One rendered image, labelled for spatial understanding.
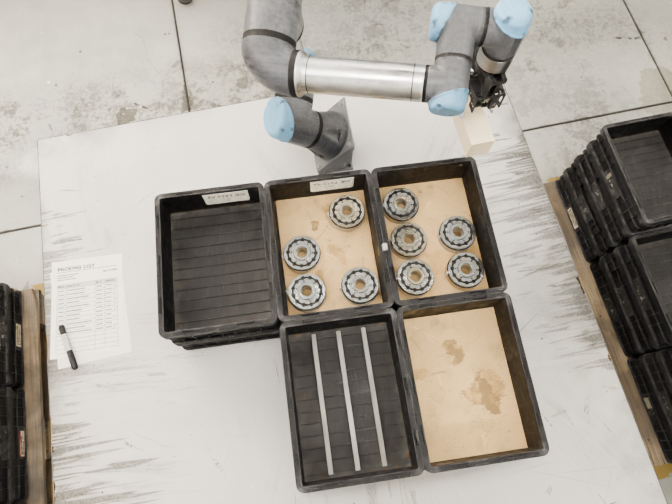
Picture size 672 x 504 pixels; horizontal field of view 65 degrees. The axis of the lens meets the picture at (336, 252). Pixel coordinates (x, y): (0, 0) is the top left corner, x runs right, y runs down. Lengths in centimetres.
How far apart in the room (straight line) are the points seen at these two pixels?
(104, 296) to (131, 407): 34
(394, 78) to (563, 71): 205
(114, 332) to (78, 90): 165
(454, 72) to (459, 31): 8
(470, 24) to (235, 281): 87
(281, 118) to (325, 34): 150
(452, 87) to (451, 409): 80
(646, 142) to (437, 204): 105
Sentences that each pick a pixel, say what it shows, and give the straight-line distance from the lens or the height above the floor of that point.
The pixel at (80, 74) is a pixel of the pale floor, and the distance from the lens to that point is 310.
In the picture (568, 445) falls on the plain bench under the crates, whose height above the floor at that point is 70.
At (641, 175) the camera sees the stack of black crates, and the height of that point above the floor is 49.
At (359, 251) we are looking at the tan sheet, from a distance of 150.
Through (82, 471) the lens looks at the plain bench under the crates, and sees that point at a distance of 168.
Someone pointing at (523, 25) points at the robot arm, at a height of 143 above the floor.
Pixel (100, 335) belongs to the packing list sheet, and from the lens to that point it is 170.
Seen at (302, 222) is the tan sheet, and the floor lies 83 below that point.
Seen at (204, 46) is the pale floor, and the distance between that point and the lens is 302.
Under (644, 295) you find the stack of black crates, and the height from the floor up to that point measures 42.
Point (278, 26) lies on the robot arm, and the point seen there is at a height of 137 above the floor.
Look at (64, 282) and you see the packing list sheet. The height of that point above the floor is 70.
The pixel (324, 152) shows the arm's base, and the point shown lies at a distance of 165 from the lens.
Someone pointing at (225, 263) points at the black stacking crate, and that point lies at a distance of 151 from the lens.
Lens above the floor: 224
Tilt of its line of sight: 71 degrees down
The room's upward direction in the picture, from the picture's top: 2 degrees clockwise
